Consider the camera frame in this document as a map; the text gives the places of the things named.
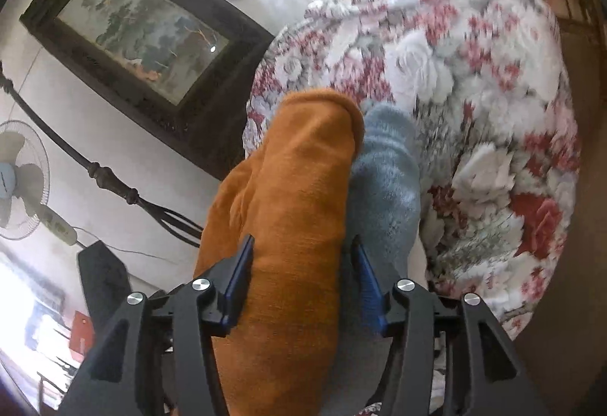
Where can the orange cat sweater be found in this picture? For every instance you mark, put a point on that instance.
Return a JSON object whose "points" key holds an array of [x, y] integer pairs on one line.
{"points": [[294, 207]]}

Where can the red box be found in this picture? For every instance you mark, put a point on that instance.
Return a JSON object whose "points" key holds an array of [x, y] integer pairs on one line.
{"points": [[81, 333]]}

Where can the grey-blue fleece garment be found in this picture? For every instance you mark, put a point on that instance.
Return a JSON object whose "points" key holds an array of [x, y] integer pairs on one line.
{"points": [[384, 169]]}

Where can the black turned post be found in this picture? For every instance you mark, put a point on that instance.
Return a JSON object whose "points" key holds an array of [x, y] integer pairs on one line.
{"points": [[102, 174]]}

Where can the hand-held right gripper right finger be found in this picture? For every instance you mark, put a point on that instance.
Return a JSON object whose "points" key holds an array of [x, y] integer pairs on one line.
{"points": [[372, 292]]}

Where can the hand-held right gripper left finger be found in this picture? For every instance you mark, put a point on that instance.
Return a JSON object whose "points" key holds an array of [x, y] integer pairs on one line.
{"points": [[239, 283]]}

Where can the floral blanket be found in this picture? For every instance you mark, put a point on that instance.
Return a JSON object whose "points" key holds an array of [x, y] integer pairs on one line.
{"points": [[474, 88]]}

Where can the dark framed landscape painting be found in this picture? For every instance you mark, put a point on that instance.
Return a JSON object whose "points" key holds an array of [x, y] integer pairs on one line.
{"points": [[142, 31]]}

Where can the white standing fan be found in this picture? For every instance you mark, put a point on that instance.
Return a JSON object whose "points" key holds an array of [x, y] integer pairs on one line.
{"points": [[19, 179]]}

